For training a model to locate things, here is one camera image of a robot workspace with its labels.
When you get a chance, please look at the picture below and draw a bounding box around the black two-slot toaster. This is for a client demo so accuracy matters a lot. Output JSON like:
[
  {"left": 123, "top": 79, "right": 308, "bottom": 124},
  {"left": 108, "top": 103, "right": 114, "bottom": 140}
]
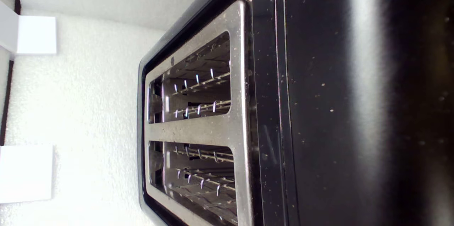
[{"left": 137, "top": 0, "right": 454, "bottom": 226}]

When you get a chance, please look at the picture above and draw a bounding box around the white wall clip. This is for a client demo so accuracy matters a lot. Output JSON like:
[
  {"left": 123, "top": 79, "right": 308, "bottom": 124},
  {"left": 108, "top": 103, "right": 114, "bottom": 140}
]
[
  {"left": 0, "top": 144, "right": 54, "bottom": 204},
  {"left": 0, "top": 1, "right": 57, "bottom": 55}
]

